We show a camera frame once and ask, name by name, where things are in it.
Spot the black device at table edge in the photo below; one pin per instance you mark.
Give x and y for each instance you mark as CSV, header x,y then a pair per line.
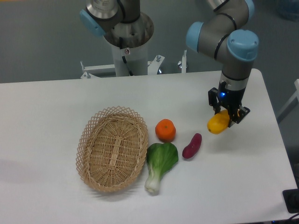
x,y
291,198

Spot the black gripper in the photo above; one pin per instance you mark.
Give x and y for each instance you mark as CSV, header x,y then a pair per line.
x,y
229,95

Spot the green bok choy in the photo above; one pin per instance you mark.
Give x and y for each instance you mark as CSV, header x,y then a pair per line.
x,y
160,158

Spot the white metal base frame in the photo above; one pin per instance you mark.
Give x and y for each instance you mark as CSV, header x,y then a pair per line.
x,y
154,67

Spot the woven wicker basket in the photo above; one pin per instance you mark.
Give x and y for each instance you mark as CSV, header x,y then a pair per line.
x,y
112,149

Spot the white frame at right edge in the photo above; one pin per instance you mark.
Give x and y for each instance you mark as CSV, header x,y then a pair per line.
x,y
290,104

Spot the yellow mango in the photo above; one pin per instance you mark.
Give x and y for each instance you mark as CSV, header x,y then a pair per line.
x,y
219,122

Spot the orange tangerine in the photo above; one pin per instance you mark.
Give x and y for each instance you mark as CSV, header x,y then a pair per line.
x,y
165,130

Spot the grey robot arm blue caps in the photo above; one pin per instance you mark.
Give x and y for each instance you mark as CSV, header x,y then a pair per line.
x,y
222,38

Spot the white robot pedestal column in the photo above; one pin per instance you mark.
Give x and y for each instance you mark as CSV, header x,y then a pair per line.
x,y
129,45

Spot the purple sweet potato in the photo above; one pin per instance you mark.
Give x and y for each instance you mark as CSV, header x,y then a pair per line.
x,y
193,147

